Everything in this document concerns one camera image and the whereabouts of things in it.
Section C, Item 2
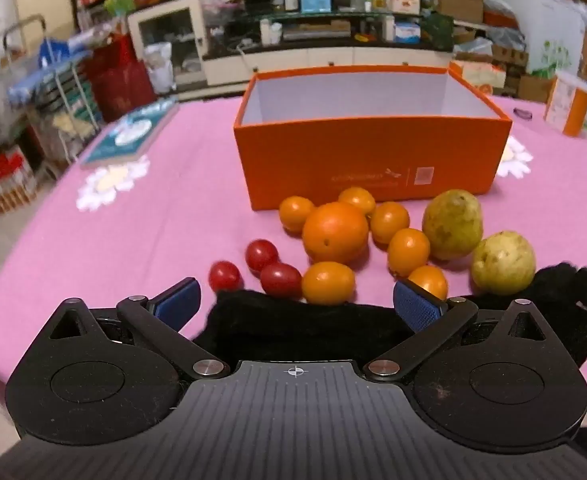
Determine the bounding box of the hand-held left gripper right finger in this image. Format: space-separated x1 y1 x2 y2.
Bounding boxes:
366 280 547 383

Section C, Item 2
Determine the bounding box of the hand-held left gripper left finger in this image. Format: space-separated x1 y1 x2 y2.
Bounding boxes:
48 277 224 380

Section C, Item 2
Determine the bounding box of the yellow guava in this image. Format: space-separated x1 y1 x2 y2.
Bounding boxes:
471 230 537 296

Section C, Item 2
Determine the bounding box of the oval red cherry tomato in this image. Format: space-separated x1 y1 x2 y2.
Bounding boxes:
260 263 303 297

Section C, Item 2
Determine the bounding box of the large round orange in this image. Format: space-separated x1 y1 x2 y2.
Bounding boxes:
302 201 369 265

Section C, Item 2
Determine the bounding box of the orange cardboard box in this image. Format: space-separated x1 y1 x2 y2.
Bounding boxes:
234 66 513 212

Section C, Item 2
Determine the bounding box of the black fuzzy cloth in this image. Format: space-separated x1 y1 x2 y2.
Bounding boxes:
192 262 587 368

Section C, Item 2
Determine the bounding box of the orange and white carton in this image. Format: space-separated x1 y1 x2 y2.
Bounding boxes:
544 71 587 137

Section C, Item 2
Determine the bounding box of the teal book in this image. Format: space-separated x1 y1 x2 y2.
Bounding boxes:
81 99 179 168

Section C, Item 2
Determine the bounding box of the red and white carton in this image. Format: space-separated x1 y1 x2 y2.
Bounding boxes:
0 145 37 213

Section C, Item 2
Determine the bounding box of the red gift bag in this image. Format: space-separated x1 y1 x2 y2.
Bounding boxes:
91 57 157 122
84 34 142 63

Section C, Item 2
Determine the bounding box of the white pouch bag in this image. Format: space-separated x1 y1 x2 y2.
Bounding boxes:
144 42 174 92

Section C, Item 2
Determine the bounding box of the white appliance with green print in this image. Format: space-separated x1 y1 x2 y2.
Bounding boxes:
493 0 587 78

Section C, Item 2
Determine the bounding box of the blue grey folded cloth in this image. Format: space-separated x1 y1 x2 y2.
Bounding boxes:
6 67 74 103

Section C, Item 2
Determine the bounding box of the white television stand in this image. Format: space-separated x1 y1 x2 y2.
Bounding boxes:
201 10 454 93

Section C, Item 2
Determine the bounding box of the white glass-door cabinet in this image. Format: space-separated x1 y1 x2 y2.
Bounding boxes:
128 0 208 93

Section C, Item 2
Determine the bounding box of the blue and white box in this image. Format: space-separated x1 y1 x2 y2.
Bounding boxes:
393 22 421 43

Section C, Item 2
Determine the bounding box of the dark green gift bag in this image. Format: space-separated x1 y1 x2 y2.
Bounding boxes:
421 12 455 53

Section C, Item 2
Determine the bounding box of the blue bag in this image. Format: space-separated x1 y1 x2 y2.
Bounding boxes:
38 35 94 68

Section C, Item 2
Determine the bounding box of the white upright device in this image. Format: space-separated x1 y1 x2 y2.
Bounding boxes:
260 19 282 45

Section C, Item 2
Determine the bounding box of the silver media player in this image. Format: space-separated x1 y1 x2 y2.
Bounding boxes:
282 22 351 41

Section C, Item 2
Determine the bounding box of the wire trolley cart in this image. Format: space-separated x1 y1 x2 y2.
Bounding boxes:
2 16 102 166

